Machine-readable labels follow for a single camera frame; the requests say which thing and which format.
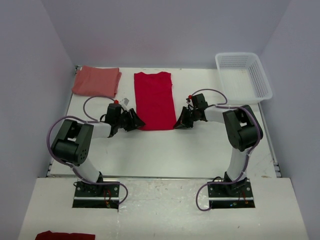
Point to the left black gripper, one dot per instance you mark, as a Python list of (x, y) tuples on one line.
[(134, 122)]

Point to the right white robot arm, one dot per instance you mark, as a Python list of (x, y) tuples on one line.
[(243, 131)]

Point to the folded pink t shirt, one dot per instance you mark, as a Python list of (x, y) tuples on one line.
[(92, 81)]

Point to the white plastic basket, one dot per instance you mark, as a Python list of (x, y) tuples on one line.
[(243, 79)]

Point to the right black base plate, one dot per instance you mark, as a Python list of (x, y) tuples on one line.
[(230, 196)]

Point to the bright red t shirt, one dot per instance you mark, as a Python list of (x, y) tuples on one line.
[(154, 100)]

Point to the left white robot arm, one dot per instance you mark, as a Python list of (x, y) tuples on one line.
[(69, 139)]

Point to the dark red cloth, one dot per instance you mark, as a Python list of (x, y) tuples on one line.
[(49, 235)]

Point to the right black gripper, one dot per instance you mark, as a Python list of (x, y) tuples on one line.
[(183, 122)]

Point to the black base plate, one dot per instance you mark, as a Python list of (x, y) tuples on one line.
[(89, 196), (230, 196)]

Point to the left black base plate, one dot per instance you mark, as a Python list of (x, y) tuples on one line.
[(89, 196)]

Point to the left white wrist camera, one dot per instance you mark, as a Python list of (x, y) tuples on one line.
[(124, 102)]

